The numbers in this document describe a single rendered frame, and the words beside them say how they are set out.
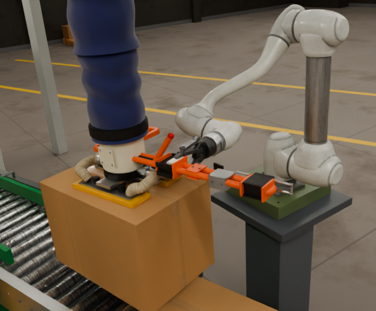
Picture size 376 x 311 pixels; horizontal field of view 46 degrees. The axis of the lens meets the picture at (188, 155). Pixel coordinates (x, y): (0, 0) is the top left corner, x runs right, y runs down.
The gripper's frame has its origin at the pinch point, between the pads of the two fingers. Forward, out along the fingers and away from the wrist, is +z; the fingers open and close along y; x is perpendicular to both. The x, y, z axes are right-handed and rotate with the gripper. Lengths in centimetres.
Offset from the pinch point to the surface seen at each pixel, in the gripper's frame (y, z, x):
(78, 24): -50, 12, 26
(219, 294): 66, -15, -6
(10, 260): 62, 24, 91
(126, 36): -44.8, 0.5, 16.5
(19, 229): 67, 1, 120
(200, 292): 66, -11, 1
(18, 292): 63, 36, 67
